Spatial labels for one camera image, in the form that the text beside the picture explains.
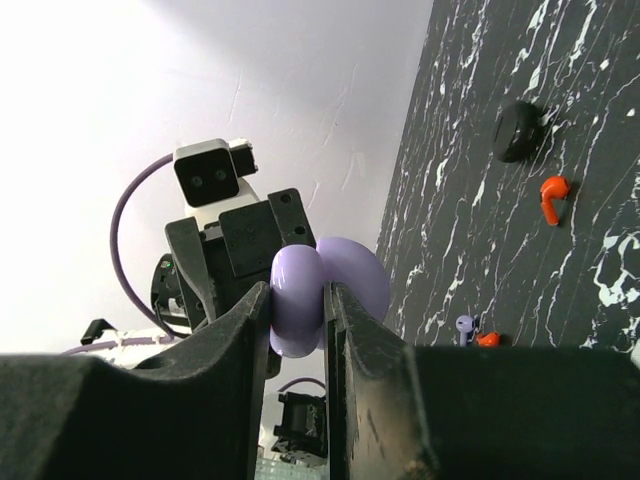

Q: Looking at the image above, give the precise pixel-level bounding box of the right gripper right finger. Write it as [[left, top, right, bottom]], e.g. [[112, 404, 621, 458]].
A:
[[324, 283, 639, 479]]

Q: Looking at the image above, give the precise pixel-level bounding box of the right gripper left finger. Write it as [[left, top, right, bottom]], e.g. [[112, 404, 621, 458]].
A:
[[1, 282, 270, 479]]

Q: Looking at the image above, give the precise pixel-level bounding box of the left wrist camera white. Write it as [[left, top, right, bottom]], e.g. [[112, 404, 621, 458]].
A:
[[173, 138, 260, 230]]

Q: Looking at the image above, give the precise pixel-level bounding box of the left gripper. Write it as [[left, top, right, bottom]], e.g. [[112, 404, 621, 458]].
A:
[[165, 188, 316, 330]]

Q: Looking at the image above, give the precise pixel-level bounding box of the black earbud charging case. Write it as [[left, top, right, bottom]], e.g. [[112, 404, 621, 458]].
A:
[[491, 100, 543, 163]]

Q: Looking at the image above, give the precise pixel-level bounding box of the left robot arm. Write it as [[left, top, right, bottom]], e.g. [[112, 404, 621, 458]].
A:
[[73, 188, 316, 367]]

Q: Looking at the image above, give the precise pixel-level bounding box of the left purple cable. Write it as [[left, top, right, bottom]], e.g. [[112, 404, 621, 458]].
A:
[[59, 153, 326, 396]]

